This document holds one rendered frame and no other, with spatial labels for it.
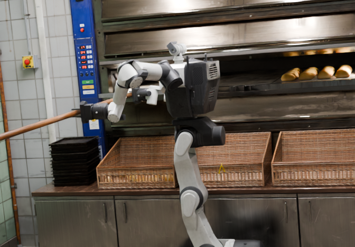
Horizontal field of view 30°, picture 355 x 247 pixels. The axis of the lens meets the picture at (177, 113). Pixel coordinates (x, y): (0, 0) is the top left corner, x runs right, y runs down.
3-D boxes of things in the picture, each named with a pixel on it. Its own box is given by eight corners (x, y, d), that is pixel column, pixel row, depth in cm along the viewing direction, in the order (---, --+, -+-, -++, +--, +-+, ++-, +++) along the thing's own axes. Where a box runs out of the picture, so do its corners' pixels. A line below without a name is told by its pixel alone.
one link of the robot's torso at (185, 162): (210, 203, 396) (203, 127, 390) (203, 212, 379) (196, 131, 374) (185, 204, 400) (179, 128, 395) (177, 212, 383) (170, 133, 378)
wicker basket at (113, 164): (122, 173, 493) (119, 137, 490) (195, 172, 476) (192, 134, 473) (96, 189, 447) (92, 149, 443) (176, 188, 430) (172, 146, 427)
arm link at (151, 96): (151, 89, 437) (162, 89, 428) (149, 104, 436) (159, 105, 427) (138, 85, 430) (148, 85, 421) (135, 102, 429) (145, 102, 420)
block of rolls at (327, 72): (290, 74, 525) (289, 67, 524) (352, 71, 511) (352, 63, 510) (280, 81, 467) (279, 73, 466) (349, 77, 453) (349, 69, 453)
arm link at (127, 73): (119, 106, 345) (125, 80, 331) (109, 93, 349) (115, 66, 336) (136, 100, 350) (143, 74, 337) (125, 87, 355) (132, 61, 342)
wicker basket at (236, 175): (196, 172, 476) (193, 134, 473) (274, 170, 460) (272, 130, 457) (178, 189, 429) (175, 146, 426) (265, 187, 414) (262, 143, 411)
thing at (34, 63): (27, 68, 505) (26, 55, 504) (39, 67, 502) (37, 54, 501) (22, 69, 498) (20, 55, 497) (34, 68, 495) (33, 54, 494)
